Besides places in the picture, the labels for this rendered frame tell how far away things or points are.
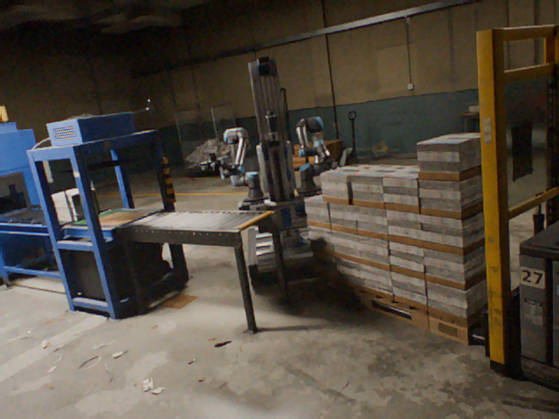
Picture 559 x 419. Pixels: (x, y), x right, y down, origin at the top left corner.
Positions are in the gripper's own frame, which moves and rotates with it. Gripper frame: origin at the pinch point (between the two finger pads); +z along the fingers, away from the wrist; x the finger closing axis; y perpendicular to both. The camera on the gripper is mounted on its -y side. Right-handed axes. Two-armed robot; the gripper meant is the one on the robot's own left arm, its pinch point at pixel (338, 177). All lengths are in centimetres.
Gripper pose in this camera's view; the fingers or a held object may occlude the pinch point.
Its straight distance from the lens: 381.2
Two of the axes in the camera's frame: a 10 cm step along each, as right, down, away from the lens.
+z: 4.2, 8.9, -1.9
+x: -7.9, 2.5, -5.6
